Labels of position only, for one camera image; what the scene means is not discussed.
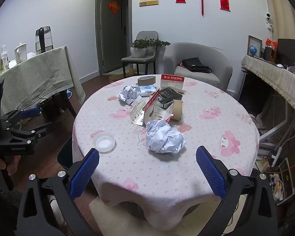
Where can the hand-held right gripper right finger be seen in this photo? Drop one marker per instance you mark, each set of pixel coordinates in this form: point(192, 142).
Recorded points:
point(210, 174)

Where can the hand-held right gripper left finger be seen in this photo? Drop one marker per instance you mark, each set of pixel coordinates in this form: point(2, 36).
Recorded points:
point(84, 174)

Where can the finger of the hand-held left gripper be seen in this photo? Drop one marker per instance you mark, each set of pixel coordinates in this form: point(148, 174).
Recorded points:
point(29, 112)
point(39, 130)

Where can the large paper ball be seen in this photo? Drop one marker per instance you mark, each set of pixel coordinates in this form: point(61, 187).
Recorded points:
point(162, 137)

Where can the brown tape roll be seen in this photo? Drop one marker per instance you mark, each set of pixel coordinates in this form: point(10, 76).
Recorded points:
point(178, 109)

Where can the black packet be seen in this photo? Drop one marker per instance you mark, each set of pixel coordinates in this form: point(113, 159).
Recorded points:
point(169, 94)

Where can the green patterned table cloth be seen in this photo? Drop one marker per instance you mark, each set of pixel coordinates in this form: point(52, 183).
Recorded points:
point(39, 78)

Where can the clear plastic lid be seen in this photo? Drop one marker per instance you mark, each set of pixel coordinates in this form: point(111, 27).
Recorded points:
point(104, 142)

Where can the clear plastic bottle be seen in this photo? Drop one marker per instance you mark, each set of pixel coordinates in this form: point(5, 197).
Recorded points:
point(4, 59)

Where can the white jug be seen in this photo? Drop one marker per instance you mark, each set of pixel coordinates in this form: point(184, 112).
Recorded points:
point(21, 52)

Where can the glass electric kettle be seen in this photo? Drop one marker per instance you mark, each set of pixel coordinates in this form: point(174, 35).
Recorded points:
point(44, 39)

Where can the white small box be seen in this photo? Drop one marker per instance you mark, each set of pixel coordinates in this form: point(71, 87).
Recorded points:
point(162, 115)

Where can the white printed packaging card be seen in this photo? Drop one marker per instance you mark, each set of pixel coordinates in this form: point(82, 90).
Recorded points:
point(137, 109)

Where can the flat cardboard box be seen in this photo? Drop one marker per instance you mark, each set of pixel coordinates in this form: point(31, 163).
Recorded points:
point(115, 78)

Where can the small crumpled paper ball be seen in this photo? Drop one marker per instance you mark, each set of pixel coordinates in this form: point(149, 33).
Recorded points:
point(129, 93)

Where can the red edged packaging card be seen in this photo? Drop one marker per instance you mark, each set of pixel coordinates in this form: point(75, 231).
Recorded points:
point(151, 103)

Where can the red white upright card packaging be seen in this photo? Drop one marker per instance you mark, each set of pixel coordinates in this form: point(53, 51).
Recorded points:
point(172, 79)

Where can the blue white tissue packet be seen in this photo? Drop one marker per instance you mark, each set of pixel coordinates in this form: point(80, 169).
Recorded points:
point(148, 90)

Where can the grey door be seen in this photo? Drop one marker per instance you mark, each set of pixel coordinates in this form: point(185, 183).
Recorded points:
point(113, 41)

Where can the black bag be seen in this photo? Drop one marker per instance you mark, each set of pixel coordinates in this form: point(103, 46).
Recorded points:
point(195, 65)

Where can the beige fringed desk cloth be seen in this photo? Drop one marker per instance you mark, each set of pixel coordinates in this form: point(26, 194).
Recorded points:
point(272, 76)

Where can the grey dining chair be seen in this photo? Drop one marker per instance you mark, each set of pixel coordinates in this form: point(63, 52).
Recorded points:
point(135, 60)

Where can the grey armchair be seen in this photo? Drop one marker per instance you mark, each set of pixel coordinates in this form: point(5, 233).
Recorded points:
point(211, 54)

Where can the potted plant white pot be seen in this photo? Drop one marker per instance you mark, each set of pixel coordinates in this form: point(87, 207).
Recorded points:
point(138, 51)
point(157, 43)

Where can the small blue globe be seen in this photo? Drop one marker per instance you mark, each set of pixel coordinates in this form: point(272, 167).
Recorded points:
point(253, 50)

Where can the brown wooden box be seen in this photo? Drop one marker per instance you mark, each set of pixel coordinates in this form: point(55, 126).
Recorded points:
point(269, 54)

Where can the red door decoration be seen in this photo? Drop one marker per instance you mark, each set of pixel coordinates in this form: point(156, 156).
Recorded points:
point(114, 7)

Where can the small red flags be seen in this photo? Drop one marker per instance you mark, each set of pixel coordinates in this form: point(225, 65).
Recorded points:
point(270, 42)

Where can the black monitor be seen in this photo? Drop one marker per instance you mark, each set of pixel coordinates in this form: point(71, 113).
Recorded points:
point(288, 51)

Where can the beige curtain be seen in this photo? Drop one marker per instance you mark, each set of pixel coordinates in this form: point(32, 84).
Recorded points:
point(280, 9)

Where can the white desk frame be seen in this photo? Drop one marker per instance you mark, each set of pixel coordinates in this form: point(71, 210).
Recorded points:
point(280, 127)

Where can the picture frame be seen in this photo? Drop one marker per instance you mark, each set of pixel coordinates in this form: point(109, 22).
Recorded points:
point(258, 41)

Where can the white security camera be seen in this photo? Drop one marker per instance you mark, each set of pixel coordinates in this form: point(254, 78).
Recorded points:
point(268, 18)

